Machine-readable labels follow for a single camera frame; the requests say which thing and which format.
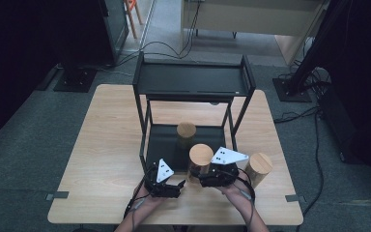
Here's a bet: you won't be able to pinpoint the long black floor cable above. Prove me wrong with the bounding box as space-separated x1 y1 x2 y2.
272 105 325 225

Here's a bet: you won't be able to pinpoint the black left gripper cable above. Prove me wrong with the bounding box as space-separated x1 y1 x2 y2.
123 165 157 220

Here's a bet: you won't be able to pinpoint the black curtain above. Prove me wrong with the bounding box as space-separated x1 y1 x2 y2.
327 0 371 194
0 0 114 151

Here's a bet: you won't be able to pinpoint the black square stand base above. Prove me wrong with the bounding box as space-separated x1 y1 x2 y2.
53 66 98 94

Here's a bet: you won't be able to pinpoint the wooden cylinder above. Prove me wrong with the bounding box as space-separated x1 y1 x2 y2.
176 121 197 150

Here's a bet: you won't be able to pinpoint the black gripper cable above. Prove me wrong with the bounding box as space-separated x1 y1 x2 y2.
237 167 256 207
123 165 157 220

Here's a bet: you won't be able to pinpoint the beige desk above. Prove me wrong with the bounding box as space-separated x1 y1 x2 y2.
181 0 331 66

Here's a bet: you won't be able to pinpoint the black stand with pole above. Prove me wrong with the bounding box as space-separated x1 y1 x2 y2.
271 0 339 103

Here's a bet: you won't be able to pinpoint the black metal two-tier rack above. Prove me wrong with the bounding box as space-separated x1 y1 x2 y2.
132 51 257 173

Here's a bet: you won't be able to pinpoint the glass jar of red berries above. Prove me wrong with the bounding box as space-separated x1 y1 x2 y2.
186 143 214 185

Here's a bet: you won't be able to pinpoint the black box on floor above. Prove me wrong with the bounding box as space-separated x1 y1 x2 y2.
316 86 359 163

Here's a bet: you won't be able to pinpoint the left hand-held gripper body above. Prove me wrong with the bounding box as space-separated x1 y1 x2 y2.
143 158 183 199

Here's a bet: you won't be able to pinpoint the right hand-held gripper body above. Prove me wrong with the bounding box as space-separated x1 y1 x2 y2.
198 146 249 189

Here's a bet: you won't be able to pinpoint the orange wooden stool legs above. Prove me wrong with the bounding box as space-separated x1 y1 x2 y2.
123 0 144 40

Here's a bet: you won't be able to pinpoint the dark cabinet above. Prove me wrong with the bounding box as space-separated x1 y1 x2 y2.
98 0 130 66

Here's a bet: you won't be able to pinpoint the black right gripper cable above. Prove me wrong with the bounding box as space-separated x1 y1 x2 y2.
237 167 256 207

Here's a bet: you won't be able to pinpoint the grey tape strip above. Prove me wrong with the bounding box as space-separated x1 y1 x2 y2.
45 190 70 201
285 194 307 203

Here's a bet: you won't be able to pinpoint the person's left hand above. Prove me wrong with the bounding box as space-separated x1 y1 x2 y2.
134 186 167 211

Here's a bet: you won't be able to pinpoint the person's right hand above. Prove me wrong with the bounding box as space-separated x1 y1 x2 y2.
220 181 252 203

